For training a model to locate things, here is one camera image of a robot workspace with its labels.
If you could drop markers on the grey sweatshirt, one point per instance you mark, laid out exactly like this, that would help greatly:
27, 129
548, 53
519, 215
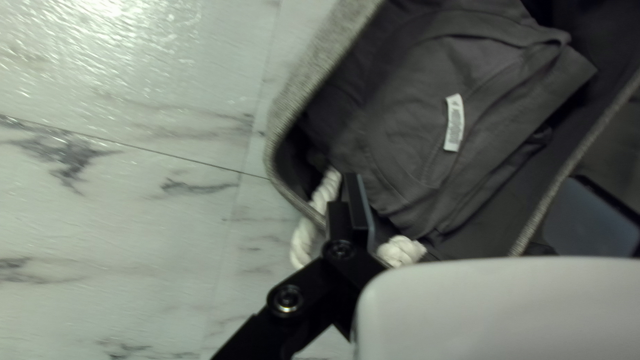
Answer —
400, 125

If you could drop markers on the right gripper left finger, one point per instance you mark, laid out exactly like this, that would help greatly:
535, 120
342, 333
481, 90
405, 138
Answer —
345, 270

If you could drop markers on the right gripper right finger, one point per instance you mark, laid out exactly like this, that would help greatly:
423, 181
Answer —
585, 225

